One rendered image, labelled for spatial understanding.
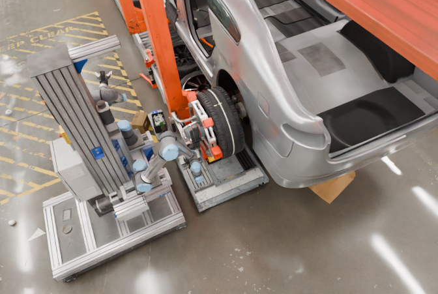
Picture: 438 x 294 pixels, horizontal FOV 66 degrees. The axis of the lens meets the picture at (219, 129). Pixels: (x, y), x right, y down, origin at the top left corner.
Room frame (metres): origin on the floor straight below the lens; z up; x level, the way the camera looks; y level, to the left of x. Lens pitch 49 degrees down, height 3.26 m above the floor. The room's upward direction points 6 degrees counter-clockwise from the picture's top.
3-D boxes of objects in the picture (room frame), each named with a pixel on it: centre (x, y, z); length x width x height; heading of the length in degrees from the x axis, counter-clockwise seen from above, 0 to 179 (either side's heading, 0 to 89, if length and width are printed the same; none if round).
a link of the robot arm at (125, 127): (2.09, 0.86, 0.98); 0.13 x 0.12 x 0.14; 97
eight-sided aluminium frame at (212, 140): (2.10, 0.15, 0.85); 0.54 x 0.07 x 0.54; 20
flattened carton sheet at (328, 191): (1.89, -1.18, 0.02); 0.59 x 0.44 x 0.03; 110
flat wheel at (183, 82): (3.07, 0.13, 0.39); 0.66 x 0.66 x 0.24
